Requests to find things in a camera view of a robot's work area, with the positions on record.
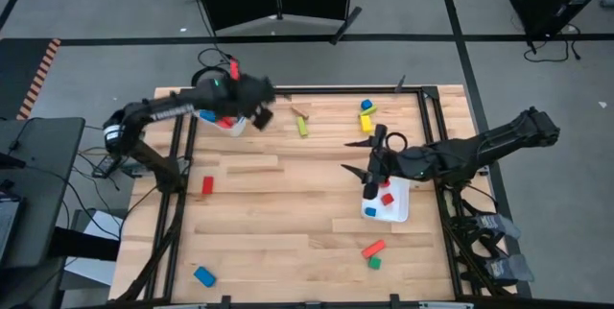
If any grey weight bag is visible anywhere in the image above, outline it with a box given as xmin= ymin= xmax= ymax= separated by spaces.
xmin=483 ymin=252 xmax=536 ymax=285
xmin=472 ymin=211 xmax=523 ymax=242

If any black cable bundle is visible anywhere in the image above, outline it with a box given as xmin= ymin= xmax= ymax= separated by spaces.
xmin=443 ymin=188 xmax=503 ymax=297

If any black desk leg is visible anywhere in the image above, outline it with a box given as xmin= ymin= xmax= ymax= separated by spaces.
xmin=46 ymin=226 xmax=122 ymax=263

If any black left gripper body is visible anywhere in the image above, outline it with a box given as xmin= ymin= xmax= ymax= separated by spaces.
xmin=223 ymin=74 xmax=275 ymax=132

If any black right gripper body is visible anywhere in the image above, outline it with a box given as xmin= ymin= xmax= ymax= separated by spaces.
xmin=362 ymin=124 xmax=426 ymax=202

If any black power cable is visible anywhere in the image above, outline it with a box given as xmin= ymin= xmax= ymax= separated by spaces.
xmin=522 ymin=24 xmax=583 ymax=64

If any black floor mat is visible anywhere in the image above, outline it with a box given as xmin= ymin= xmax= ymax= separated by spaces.
xmin=0 ymin=38 xmax=55 ymax=119

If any white box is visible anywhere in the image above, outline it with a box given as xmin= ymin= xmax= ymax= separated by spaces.
xmin=63 ymin=207 xmax=127 ymax=287

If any white plastic bin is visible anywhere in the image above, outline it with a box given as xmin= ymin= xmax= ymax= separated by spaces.
xmin=360 ymin=174 xmax=412 ymax=224
xmin=193 ymin=108 xmax=248 ymax=138

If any black coiled floor cable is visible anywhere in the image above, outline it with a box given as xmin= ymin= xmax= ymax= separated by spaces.
xmin=175 ymin=0 xmax=241 ymax=87

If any orange-red long wooden block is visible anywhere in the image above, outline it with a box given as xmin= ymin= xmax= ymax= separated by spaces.
xmin=361 ymin=239 xmax=388 ymax=259

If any dark grey desk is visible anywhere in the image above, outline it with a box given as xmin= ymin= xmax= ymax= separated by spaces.
xmin=0 ymin=115 xmax=87 ymax=272

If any dark laptop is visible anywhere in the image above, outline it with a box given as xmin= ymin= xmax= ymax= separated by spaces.
xmin=0 ymin=192 xmax=23 ymax=263

